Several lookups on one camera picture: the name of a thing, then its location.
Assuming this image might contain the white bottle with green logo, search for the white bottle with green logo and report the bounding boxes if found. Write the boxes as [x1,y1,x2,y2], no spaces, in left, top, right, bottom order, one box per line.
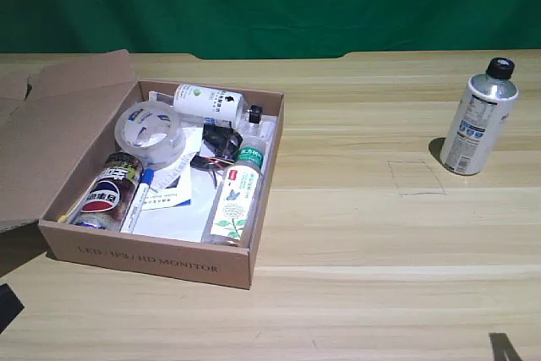
[172,83,264,126]

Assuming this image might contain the clear plastic bag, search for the clear plastic bag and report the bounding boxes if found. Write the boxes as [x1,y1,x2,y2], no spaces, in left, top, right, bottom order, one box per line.
[241,118,276,147]

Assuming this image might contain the green backdrop cloth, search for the green backdrop cloth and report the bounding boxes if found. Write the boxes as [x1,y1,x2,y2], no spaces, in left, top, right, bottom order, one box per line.
[0,0,541,61]

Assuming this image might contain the yellow pencil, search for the yellow pencil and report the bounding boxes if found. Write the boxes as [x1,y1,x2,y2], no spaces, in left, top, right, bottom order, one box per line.
[57,204,81,224]

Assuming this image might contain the clear adhesive tape roll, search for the clear adhesive tape roll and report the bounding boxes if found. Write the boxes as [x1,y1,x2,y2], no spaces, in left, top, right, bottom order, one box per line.
[114,101,188,171]

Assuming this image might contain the Pepsi drink can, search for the Pepsi drink can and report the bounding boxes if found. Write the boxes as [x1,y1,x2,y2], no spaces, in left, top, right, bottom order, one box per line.
[68,151,145,232]

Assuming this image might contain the white marker with blue cap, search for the white marker with blue cap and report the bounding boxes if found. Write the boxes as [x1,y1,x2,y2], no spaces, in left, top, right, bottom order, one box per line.
[119,168,156,235]

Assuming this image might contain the printed paper receipt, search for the printed paper receipt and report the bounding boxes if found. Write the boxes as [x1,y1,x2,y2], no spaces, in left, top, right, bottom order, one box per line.
[150,126,204,195]

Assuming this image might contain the brown cardboard monitor box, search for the brown cardboard monitor box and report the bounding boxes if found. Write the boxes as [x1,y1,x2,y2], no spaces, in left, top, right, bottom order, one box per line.
[0,48,285,291]

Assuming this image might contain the white paper sheet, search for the white paper sheet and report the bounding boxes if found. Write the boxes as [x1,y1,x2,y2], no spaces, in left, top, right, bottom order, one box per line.
[131,123,221,243]

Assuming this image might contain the clear bottle with floral label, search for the clear bottle with floral label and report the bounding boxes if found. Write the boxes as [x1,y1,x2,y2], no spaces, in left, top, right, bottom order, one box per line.
[201,145,267,249]

